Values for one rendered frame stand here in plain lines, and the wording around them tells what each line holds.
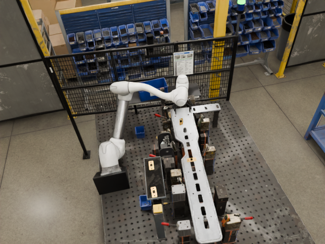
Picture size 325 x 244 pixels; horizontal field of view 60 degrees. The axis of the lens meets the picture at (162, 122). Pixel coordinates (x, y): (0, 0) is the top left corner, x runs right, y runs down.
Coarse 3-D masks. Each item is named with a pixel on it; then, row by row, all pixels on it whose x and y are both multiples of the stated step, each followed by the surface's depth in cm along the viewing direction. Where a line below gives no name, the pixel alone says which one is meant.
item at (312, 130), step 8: (320, 104) 335; (320, 112) 341; (312, 120) 355; (320, 120) 358; (312, 128) 361; (320, 128) 368; (304, 136) 378; (312, 136) 361; (320, 136) 360; (320, 144) 349
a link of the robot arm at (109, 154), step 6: (102, 144) 251; (108, 144) 250; (114, 144) 256; (102, 150) 248; (108, 150) 248; (114, 150) 251; (102, 156) 248; (108, 156) 247; (114, 156) 250; (102, 162) 249; (108, 162) 247; (114, 162) 249
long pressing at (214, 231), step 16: (176, 112) 285; (176, 128) 270; (192, 128) 269; (192, 144) 255; (192, 176) 231; (192, 192) 221; (208, 192) 220; (192, 208) 212; (208, 208) 211; (208, 224) 203; (208, 240) 195
